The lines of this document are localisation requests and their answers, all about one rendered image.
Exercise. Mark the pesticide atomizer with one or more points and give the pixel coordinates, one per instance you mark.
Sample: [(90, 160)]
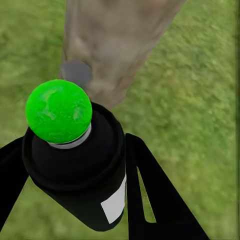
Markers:
[(75, 149)]

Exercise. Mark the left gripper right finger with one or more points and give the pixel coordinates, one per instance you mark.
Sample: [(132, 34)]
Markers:
[(174, 220)]

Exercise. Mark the tree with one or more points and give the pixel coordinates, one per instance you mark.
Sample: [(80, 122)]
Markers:
[(115, 39)]

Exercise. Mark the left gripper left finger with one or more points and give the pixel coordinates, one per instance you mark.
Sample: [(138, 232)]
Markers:
[(13, 176)]

